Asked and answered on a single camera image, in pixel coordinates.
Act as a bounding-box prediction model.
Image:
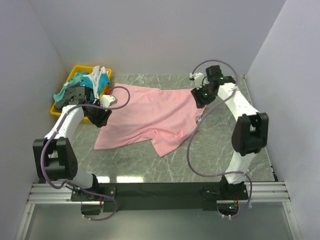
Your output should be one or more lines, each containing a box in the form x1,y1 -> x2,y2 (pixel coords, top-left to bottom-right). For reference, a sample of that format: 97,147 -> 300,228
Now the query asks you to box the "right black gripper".
190,83 -> 216,110

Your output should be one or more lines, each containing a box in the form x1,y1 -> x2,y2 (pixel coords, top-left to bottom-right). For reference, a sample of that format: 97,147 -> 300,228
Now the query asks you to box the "pink t shirt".
94,83 -> 204,157

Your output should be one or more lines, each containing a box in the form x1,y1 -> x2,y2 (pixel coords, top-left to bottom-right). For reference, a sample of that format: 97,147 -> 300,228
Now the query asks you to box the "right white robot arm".
189,65 -> 269,200

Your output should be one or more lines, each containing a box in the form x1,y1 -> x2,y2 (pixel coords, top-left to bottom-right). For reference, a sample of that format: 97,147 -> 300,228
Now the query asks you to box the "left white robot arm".
32,86 -> 118,201

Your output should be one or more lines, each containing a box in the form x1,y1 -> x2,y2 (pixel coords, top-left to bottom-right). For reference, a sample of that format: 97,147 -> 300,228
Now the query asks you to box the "teal t shirt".
80,72 -> 110,99

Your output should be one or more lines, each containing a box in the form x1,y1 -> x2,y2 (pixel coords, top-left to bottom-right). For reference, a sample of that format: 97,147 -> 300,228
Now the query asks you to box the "grey t shirt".
55,85 -> 84,111

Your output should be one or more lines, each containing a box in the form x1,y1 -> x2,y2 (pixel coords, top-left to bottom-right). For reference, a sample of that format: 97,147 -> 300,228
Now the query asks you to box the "white t shirt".
87,65 -> 110,99

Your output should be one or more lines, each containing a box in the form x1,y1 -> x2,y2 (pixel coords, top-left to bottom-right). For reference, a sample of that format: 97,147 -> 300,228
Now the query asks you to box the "light green t shirt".
53,71 -> 87,103

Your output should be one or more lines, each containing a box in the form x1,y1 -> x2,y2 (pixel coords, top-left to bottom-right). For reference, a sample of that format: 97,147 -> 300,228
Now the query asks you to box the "black base bar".
71,181 -> 251,216

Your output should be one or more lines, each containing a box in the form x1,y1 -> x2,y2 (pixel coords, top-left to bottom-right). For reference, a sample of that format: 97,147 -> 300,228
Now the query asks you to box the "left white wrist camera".
99,89 -> 118,108

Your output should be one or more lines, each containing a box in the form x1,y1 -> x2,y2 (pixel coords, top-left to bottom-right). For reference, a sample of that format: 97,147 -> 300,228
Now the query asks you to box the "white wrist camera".
99,89 -> 118,108
189,72 -> 205,89

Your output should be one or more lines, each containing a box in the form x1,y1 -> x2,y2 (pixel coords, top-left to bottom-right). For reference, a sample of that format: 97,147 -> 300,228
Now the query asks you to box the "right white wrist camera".
189,72 -> 205,89

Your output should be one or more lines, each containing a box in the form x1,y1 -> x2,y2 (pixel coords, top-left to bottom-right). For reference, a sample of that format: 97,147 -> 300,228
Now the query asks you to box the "aluminium rail frame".
14,162 -> 303,240

